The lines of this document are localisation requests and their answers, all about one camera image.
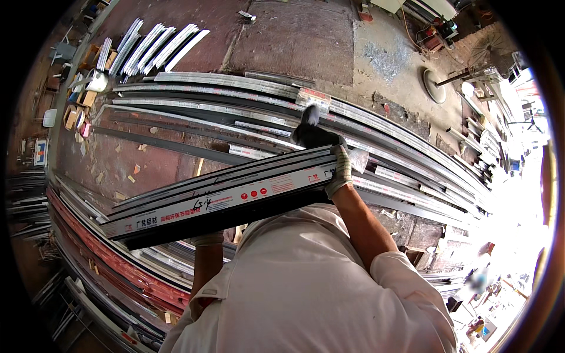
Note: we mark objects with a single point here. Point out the person's left hand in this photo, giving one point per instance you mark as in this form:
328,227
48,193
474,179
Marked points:
208,239

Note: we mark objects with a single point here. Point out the person's right hand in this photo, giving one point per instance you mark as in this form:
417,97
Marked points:
340,170

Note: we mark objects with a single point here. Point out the person's right fingers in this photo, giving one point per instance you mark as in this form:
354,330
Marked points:
313,136

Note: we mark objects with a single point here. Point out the aluminium profile bundle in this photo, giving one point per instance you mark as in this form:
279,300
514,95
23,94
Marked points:
220,201

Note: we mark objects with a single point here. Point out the clear plastic bag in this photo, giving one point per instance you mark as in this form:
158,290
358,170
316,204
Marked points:
359,159

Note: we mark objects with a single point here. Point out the heap of long aluminium profiles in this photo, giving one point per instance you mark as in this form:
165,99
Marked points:
397,145

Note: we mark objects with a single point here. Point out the small white scrap piece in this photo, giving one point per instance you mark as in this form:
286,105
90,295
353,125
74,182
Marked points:
247,15

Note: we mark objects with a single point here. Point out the person's body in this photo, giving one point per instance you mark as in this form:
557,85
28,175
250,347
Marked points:
309,291

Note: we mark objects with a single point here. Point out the rack of profile offcuts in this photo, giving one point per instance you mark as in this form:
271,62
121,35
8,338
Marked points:
479,132

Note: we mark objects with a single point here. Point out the row of short white profiles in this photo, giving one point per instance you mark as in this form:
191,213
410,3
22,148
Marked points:
150,48

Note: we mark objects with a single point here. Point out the standing floor fan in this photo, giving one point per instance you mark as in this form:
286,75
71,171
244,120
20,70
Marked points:
483,57

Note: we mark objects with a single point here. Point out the white plastic bucket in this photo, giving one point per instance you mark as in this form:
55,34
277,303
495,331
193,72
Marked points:
97,80

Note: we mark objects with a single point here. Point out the pile of red-brown and silver profiles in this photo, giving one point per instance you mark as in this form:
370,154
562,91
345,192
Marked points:
119,264

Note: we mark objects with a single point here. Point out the heap of wooden boxes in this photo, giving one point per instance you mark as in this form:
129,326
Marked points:
79,101

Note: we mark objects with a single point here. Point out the white flat tray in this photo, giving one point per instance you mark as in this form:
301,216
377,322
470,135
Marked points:
49,118

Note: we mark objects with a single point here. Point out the rack of dark profiles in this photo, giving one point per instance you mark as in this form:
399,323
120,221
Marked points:
28,205

